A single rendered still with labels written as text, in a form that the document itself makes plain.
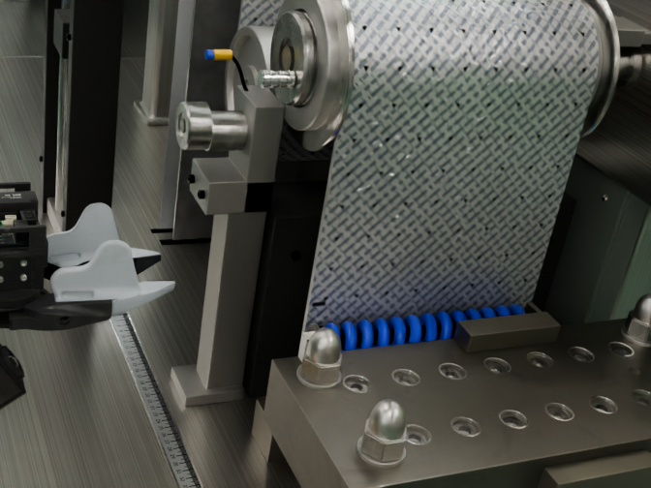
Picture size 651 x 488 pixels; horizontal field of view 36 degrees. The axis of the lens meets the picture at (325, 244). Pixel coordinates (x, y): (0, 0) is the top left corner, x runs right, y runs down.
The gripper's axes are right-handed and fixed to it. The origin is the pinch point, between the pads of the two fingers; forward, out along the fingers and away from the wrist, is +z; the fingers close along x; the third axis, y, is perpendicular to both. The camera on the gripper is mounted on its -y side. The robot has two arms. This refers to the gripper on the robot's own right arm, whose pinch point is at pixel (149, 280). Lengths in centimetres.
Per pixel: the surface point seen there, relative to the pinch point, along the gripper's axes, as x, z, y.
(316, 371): -8.2, 11.5, -4.4
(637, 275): 13, 64, -13
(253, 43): 18.9, 13.6, 12.9
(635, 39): 3.5, 43.9, 19.2
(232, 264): 7.8, 9.8, -4.0
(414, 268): -0.3, 23.6, -0.8
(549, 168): -0.3, 35.2, 8.5
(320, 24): 2.9, 12.5, 19.8
